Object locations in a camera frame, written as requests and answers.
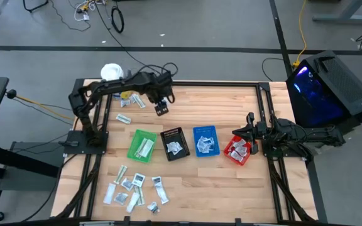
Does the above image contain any black aluminium table frame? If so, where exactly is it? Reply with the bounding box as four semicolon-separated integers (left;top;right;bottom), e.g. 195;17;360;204
50;78;328;226

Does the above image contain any black plastic basket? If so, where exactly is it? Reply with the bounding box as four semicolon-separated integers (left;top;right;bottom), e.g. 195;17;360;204
160;126;191;162

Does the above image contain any thin black cable loop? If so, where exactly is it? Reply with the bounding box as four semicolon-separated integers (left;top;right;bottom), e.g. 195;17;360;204
261;56;295;82

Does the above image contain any black cable coil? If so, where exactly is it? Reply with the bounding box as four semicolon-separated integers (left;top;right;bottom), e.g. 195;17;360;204
110;5;126;34

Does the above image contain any black computer tower blue glow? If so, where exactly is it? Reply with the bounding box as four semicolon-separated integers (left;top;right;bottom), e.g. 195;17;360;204
285;50;362;143

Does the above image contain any green plastic basket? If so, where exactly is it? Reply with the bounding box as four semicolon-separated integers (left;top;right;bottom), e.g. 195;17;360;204
126;129;158;164

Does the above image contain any white cable bundle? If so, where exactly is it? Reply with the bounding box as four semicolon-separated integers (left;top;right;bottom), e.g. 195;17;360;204
74;0;106;22

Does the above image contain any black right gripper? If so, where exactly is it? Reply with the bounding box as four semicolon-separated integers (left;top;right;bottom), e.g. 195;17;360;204
232;112;269;156

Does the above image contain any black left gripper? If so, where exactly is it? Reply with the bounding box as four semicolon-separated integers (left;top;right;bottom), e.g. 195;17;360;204
148;73;174;117

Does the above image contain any long black floor cable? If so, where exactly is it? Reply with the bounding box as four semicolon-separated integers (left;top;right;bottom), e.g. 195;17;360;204
94;0;165;80

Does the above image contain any white wipes canister blue label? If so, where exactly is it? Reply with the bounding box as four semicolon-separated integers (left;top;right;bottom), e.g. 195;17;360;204
100;63;134;101

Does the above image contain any yellow floor cable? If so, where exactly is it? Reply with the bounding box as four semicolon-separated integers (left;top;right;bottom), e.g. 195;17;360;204
292;0;309;69

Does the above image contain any red plastic basket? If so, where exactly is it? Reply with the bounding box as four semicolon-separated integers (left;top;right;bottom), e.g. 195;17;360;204
223;134;255;166

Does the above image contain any long white ridged packet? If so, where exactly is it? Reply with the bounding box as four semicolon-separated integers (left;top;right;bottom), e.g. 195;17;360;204
155;183;170;205

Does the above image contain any grey desk leg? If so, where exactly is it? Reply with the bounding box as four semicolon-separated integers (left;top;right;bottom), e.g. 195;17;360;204
312;0;362;24

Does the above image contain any long striped packet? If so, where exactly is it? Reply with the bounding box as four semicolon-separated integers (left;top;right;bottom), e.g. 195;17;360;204
134;139;144;158
113;164;128;185
138;137;149;154
134;185;146;207
134;94;146;109

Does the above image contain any blue plastic basket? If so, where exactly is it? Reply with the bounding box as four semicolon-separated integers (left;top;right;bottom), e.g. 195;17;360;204
192;124;221;158

